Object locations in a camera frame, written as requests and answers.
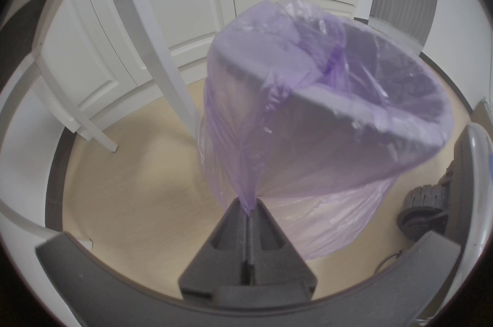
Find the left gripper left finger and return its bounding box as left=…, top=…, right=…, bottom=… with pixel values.
left=178, top=198, right=248, bottom=301

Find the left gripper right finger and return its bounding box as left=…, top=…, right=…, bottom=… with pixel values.
left=249, top=198, right=319, bottom=298

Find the purple plastic bag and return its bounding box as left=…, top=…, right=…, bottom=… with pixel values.
left=196, top=0, right=455, bottom=261

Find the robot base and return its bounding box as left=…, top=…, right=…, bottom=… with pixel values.
left=397, top=123, right=493, bottom=318

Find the white trash bin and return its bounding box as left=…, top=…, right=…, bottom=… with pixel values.
left=206, top=8, right=454, bottom=203

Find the grey padded white chair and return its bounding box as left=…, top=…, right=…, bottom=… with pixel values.
left=0, top=0, right=201, bottom=249

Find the grey curtain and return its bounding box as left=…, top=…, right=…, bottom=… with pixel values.
left=369, top=0, right=440, bottom=49

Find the black cable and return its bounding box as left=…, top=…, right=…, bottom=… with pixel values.
left=374, top=250, right=405, bottom=274

